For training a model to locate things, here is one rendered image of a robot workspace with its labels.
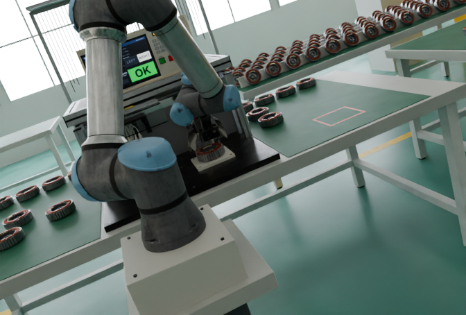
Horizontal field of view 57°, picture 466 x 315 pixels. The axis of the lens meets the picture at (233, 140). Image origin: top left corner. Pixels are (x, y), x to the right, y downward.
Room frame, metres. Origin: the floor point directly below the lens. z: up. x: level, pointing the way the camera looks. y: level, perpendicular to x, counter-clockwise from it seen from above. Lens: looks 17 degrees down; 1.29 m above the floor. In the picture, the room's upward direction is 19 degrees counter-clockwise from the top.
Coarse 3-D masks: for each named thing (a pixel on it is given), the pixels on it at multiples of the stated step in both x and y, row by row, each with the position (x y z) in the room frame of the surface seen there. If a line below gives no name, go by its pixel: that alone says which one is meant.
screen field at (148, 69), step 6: (138, 66) 1.70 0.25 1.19; (144, 66) 1.71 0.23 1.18; (150, 66) 1.71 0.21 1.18; (132, 72) 1.70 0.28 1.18; (138, 72) 1.70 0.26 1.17; (144, 72) 1.71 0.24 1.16; (150, 72) 1.71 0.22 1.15; (156, 72) 1.71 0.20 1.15; (132, 78) 1.70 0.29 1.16; (138, 78) 1.70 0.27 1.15
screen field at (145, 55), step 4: (144, 52) 1.71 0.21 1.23; (148, 52) 1.71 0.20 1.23; (132, 56) 1.70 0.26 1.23; (136, 56) 1.70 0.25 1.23; (140, 56) 1.71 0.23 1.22; (144, 56) 1.71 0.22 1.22; (148, 56) 1.71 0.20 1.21; (124, 60) 1.70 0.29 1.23; (128, 60) 1.70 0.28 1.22; (132, 60) 1.70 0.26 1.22; (136, 60) 1.70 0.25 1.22; (140, 60) 1.71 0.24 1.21; (128, 64) 1.70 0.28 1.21; (132, 64) 1.70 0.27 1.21
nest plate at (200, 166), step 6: (228, 150) 1.61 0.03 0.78; (222, 156) 1.56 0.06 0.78; (228, 156) 1.54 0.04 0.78; (234, 156) 1.54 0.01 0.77; (192, 162) 1.64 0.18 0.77; (198, 162) 1.58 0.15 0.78; (204, 162) 1.56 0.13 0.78; (210, 162) 1.54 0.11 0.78; (216, 162) 1.53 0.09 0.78; (198, 168) 1.52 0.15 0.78; (204, 168) 1.52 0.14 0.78
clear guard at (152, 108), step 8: (152, 96) 1.70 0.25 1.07; (136, 104) 1.64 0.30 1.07; (144, 104) 1.57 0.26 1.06; (152, 104) 1.51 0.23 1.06; (160, 104) 1.48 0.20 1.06; (128, 112) 1.51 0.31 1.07; (136, 112) 1.46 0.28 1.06; (144, 112) 1.46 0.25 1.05; (152, 112) 1.46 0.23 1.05; (160, 112) 1.45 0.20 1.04; (152, 120) 1.43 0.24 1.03; (160, 120) 1.43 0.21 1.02; (168, 120) 1.43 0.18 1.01; (128, 128) 1.42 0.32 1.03; (136, 128) 1.42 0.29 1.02; (144, 128) 1.41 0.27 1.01; (128, 136) 1.40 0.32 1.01
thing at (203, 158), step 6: (210, 144) 1.64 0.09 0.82; (216, 144) 1.62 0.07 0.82; (222, 144) 1.60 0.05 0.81; (198, 150) 1.62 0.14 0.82; (204, 150) 1.62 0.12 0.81; (216, 150) 1.55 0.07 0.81; (222, 150) 1.57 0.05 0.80; (198, 156) 1.57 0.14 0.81; (204, 156) 1.55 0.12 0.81; (210, 156) 1.55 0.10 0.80; (216, 156) 1.55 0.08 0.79
